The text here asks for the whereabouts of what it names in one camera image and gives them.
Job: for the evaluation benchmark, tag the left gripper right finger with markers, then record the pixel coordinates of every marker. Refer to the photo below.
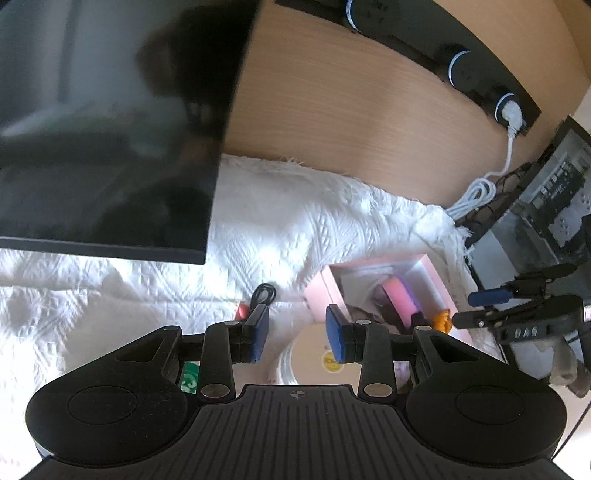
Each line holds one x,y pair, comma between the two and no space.
368,344

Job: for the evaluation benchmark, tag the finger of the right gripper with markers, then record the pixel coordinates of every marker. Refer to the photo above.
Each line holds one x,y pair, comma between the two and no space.
549,308
531,285

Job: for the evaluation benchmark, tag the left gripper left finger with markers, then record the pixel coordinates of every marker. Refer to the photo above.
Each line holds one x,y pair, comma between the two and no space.
229,343

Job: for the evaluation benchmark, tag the pink purple sponge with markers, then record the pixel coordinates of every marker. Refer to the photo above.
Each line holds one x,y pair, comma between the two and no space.
401,299

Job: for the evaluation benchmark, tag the orange artificial flower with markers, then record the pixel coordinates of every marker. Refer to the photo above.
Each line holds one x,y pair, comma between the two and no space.
442,322

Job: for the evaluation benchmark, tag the pink cardboard box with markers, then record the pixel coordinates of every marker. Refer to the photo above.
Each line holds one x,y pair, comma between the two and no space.
418,272

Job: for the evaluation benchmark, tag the clear plastic jar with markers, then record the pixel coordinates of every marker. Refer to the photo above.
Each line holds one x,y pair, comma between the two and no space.
308,360

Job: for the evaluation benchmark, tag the open computer case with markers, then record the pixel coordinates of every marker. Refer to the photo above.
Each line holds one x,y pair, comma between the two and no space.
539,218

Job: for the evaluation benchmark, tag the white textured table cloth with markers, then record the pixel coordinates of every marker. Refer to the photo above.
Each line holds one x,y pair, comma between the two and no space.
271,222

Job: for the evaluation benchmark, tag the black power strip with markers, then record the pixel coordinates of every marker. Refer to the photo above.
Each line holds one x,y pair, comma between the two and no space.
429,35

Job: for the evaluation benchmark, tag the black computer monitor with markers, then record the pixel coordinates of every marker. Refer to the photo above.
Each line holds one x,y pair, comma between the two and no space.
113,118

